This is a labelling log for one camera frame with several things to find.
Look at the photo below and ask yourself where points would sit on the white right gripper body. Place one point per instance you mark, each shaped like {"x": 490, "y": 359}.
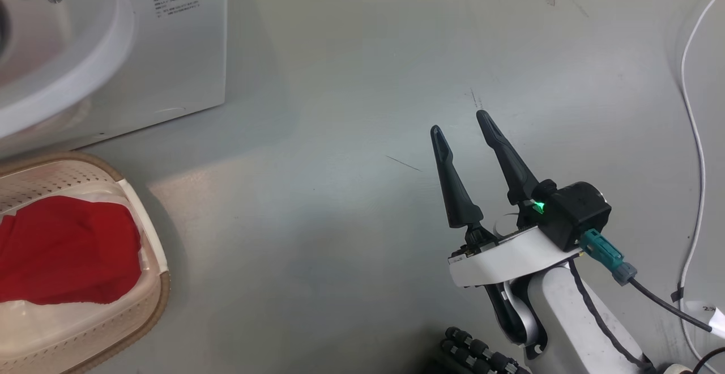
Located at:
{"x": 504, "y": 260}

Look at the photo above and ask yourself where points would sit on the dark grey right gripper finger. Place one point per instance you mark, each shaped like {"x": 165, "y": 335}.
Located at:
{"x": 512, "y": 164}
{"x": 456, "y": 192}

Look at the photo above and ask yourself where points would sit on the red white-striped garment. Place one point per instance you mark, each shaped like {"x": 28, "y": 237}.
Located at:
{"x": 68, "y": 249}

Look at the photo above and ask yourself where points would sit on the white front-load washing machine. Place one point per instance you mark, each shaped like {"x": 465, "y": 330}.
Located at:
{"x": 141, "y": 62}

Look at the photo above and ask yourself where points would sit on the cream perforated laundry basket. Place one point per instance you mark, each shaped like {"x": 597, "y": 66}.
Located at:
{"x": 85, "y": 328}

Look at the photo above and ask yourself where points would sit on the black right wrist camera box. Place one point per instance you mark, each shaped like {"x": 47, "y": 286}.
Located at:
{"x": 575, "y": 212}

